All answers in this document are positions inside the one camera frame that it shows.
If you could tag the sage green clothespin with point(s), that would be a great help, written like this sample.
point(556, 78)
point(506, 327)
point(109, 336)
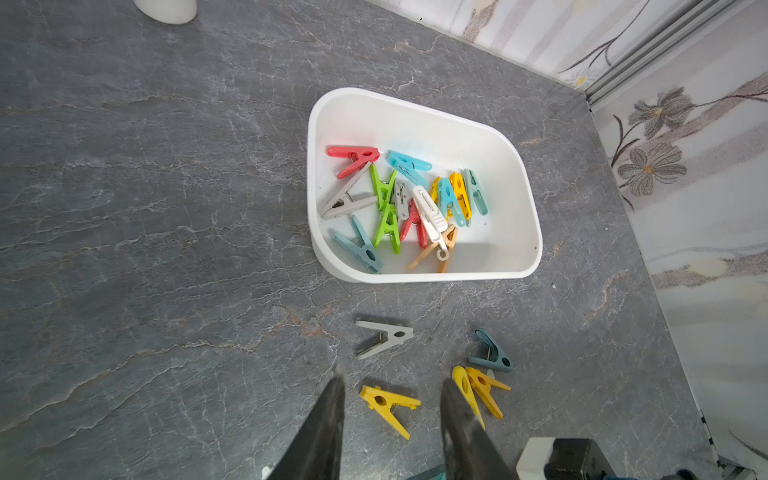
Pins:
point(354, 246)
point(475, 193)

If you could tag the grey clothespin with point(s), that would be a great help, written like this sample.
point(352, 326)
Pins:
point(401, 200)
point(390, 336)
point(342, 202)

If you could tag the white plastic storage box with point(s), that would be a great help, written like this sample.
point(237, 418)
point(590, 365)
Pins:
point(504, 244)

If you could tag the lime green clothespin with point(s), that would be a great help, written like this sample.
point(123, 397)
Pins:
point(388, 226)
point(383, 190)

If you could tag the beige clothespin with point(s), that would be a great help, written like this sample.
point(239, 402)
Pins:
point(443, 249)

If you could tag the lime green clothespin bottom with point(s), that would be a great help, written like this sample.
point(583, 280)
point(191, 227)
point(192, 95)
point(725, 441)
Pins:
point(388, 226)

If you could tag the white clothespin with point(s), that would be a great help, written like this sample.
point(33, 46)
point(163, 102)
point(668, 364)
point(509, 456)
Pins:
point(432, 218)

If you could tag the dark teal clothespin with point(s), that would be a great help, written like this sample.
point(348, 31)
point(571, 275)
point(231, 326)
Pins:
point(496, 358)

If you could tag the yellow clothespin pair centre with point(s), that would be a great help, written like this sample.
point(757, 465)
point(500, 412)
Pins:
point(462, 379)

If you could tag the orange yellow clothespin centre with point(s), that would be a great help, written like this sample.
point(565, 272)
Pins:
point(482, 385)

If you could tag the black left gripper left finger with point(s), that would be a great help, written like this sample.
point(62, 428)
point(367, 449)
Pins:
point(315, 452)

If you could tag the red clothespin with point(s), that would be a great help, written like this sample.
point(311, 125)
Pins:
point(359, 157)
point(414, 220)

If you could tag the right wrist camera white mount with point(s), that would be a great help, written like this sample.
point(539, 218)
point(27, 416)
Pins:
point(549, 458)

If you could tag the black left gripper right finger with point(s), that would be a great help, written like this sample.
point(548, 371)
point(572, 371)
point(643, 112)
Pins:
point(467, 449)

